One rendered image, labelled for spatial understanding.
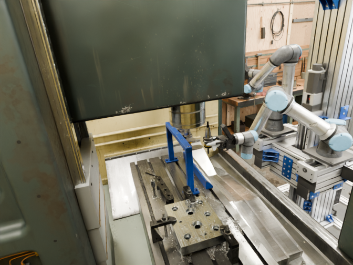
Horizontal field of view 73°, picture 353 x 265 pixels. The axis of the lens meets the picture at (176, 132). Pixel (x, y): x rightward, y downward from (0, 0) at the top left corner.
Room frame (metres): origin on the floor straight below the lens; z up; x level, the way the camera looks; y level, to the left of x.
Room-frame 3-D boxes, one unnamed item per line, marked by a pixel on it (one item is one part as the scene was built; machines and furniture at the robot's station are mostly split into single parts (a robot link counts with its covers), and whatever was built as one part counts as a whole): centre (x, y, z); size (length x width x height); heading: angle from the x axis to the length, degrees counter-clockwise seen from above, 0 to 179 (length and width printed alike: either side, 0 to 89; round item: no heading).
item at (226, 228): (0.79, -0.19, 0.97); 0.13 x 0.03 x 0.15; 15
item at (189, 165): (1.24, -0.06, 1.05); 0.10 x 0.05 x 0.30; 105
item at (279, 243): (1.29, -0.39, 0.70); 0.90 x 0.30 x 0.16; 15
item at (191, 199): (1.11, -0.04, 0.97); 0.13 x 0.03 x 0.15; 15
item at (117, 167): (1.62, 0.12, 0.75); 0.89 x 0.70 x 0.26; 105
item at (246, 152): (1.44, -0.47, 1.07); 0.11 x 0.08 x 0.11; 159
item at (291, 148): (1.62, -0.96, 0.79); 0.36 x 0.27 x 0.85; 21
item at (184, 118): (0.99, -0.05, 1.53); 0.16 x 0.16 x 0.12
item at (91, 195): (0.87, 0.38, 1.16); 0.48 x 0.05 x 0.51; 15
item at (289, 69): (1.91, -0.92, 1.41); 0.15 x 0.12 x 0.55; 125
